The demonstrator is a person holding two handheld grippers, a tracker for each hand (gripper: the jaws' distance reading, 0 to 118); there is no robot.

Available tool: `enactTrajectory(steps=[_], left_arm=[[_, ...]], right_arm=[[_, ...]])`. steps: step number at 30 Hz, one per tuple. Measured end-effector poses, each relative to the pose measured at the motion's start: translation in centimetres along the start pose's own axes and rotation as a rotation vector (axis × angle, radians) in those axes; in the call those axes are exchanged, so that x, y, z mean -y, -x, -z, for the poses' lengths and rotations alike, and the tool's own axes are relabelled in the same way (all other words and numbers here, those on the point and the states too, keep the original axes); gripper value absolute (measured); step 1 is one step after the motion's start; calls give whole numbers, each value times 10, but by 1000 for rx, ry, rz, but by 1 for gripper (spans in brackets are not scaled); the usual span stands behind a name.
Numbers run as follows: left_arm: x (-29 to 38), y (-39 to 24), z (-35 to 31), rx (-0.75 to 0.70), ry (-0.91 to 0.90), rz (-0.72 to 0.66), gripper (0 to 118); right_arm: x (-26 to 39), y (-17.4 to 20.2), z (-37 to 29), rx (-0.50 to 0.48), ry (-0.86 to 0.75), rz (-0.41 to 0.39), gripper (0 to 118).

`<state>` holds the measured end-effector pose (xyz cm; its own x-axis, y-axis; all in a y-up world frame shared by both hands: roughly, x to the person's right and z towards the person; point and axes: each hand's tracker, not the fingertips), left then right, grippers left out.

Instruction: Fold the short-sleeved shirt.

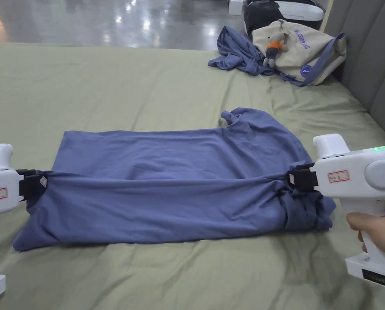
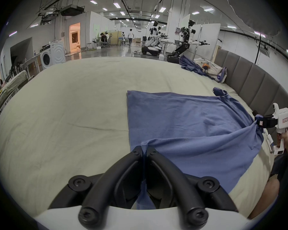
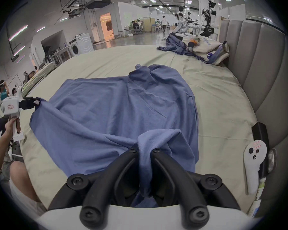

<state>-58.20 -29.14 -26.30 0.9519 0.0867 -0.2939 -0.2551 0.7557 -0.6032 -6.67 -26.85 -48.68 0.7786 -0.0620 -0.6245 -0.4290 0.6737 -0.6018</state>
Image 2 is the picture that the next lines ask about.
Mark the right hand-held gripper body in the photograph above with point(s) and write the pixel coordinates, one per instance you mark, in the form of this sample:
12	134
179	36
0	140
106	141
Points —
284	118

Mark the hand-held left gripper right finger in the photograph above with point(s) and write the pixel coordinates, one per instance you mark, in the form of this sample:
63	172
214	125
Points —
182	178

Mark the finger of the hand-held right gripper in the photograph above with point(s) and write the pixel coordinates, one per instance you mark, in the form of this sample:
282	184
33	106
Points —
258	119

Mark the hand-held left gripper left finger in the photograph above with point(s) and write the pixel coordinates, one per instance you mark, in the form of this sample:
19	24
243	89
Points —
103	176

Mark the blue shirt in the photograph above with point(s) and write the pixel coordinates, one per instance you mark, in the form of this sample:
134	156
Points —
182	118

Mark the person's right hand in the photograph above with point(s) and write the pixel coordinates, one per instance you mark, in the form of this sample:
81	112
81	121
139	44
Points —
284	139

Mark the grey padded headboard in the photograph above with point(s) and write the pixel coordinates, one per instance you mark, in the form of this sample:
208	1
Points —
254	80

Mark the white cloth bag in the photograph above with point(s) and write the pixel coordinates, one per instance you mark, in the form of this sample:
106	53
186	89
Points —
213	71

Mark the person's legs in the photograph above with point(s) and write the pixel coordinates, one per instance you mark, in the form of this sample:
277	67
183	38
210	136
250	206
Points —
266	195

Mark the dark blue bunched garment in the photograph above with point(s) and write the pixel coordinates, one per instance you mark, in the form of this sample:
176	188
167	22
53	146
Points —
190	65

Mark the bed with beige sheet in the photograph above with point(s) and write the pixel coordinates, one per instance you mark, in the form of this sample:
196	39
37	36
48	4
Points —
74	92

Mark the black and white robot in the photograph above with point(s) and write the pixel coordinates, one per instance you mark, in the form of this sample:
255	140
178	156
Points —
184	44

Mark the grey softbox lamp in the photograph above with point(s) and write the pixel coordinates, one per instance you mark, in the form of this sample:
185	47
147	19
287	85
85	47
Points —
252	6

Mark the bed with pale green sheet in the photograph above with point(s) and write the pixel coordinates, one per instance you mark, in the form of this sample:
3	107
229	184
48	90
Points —
7	90

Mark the white washing machine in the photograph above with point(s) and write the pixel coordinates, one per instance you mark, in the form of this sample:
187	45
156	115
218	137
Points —
51	55

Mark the white humanoid robot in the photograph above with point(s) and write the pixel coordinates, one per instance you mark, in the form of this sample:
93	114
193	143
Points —
153	39

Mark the group of people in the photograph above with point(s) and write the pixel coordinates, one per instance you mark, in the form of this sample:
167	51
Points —
105	39

